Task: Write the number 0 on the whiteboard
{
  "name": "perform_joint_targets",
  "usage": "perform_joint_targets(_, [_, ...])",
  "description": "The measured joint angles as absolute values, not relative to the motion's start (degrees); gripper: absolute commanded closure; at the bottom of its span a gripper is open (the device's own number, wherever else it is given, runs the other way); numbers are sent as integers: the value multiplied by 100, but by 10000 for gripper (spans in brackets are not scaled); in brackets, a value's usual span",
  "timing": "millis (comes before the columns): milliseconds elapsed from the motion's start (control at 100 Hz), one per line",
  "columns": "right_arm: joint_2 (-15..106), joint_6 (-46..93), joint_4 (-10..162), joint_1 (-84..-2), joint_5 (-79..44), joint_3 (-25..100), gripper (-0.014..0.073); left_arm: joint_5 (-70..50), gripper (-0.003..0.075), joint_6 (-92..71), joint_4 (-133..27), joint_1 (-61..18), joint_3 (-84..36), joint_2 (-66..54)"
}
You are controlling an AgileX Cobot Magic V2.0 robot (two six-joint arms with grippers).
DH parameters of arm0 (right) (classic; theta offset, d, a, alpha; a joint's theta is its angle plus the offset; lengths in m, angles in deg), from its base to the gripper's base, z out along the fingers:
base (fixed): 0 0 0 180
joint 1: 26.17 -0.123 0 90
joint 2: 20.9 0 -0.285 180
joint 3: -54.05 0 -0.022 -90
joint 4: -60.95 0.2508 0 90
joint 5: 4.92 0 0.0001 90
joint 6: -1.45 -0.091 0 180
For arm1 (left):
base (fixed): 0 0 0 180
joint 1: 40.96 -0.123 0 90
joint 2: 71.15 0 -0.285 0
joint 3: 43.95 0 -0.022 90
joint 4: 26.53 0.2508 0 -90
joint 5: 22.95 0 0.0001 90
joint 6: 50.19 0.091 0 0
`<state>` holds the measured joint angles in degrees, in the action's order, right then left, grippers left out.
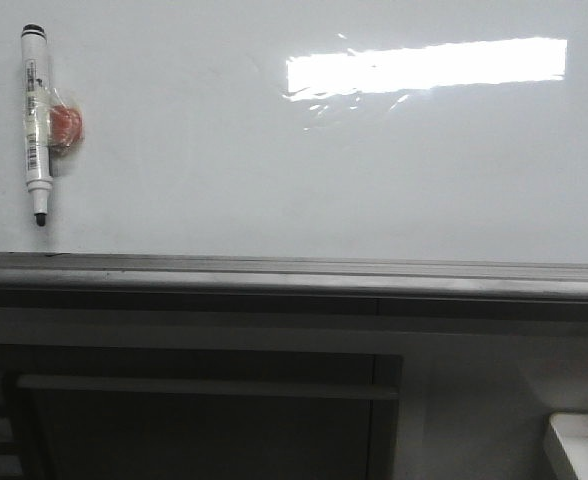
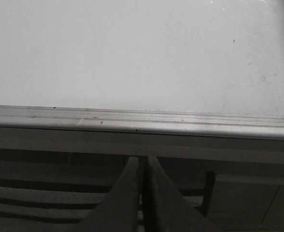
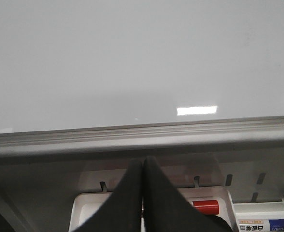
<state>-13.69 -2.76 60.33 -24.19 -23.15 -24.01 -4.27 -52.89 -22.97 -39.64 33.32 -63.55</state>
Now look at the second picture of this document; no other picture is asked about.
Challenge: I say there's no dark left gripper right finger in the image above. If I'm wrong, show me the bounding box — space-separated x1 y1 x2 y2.
143 157 221 232

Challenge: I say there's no white whiteboard with tray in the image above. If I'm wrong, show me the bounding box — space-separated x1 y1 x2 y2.
0 0 284 140

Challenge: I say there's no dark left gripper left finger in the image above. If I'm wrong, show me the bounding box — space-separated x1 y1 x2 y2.
74 157 140 232

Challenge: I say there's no dark slatted chair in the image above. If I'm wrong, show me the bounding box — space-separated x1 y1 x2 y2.
0 177 114 225

